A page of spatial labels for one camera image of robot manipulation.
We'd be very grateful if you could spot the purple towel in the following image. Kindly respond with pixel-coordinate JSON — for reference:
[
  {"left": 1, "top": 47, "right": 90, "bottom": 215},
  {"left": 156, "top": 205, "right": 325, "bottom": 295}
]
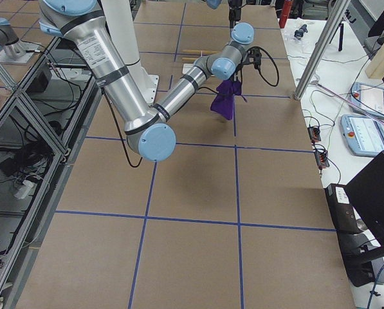
[{"left": 210, "top": 79, "right": 248, "bottom": 120}]

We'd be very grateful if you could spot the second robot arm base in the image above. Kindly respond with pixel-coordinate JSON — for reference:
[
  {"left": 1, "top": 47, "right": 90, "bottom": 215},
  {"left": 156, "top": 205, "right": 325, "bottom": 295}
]
[{"left": 0, "top": 17, "right": 34, "bottom": 64}]

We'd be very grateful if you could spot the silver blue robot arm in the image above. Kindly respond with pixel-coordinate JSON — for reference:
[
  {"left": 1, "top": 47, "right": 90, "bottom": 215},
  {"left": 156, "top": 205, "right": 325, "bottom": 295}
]
[{"left": 39, "top": 1, "right": 254, "bottom": 162}]

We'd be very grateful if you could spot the wooden rack bar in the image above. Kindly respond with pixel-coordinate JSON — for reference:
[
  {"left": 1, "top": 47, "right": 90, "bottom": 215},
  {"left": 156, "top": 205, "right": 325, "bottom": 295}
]
[{"left": 182, "top": 49, "right": 219, "bottom": 55}]

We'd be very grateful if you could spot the reacher grabber stick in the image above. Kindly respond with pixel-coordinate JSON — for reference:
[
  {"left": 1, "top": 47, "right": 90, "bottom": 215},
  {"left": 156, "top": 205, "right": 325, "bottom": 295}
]
[{"left": 311, "top": 80, "right": 384, "bottom": 120}]

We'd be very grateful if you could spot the dark blue folded umbrella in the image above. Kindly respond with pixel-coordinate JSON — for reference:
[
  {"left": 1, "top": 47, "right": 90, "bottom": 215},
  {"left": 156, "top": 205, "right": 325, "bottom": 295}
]
[{"left": 294, "top": 24, "right": 308, "bottom": 40}]

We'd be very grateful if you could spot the black computer box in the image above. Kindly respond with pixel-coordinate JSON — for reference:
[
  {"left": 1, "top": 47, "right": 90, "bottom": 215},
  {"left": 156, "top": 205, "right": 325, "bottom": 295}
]
[{"left": 325, "top": 183, "right": 363, "bottom": 234}]

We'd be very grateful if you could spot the blue teach pendant near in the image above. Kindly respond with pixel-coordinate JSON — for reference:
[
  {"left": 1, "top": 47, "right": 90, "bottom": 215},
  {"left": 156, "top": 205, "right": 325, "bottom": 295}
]
[{"left": 340, "top": 115, "right": 384, "bottom": 158}]

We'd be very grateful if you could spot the blue teach pendant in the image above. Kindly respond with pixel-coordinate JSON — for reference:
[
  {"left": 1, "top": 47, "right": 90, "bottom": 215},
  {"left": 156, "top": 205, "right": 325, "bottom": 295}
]
[
  {"left": 340, "top": 115, "right": 384, "bottom": 158},
  {"left": 349, "top": 82, "right": 384, "bottom": 119}
]

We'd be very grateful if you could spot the red cylinder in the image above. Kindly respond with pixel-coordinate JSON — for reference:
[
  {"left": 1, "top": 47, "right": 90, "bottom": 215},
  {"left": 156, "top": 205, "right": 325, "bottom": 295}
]
[{"left": 279, "top": 0, "right": 293, "bottom": 29}]

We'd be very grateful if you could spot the black monitor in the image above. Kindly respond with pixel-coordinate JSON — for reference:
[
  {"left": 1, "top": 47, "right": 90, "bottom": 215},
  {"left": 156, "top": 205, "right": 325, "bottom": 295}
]
[{"left": 345, "top": 151, "right": 384, "bottom": 247}]

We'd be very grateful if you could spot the blue teach pendant far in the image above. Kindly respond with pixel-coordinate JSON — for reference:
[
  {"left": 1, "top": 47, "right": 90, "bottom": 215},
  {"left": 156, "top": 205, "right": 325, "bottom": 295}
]
[{"left": 349, "top": 82, "right": 384, "bottom": 119}]

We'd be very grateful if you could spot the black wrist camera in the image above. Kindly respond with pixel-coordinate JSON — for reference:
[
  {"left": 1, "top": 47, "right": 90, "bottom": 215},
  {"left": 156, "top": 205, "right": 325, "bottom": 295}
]
[{"left": 248, "top": 46, "right": 262, "bottom": 70}]

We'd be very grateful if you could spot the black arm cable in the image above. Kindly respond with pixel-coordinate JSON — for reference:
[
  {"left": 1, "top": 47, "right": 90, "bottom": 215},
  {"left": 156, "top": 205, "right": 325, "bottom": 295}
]
[{"left": 249, "top": 46, "right": 280, "bottom": 87}]

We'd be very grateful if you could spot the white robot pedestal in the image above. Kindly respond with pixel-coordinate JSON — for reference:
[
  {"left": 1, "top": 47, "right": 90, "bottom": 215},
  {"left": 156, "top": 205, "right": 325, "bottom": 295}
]
[{"left": 101, "top": 0, "right": 159, "bottom": 102}]

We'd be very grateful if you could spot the aluminium frame post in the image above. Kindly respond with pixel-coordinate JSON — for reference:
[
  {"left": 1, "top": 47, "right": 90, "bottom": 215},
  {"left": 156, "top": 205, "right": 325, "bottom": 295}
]
[{"left": 293, "top": 0, "right": 351, "bottom": 100}]

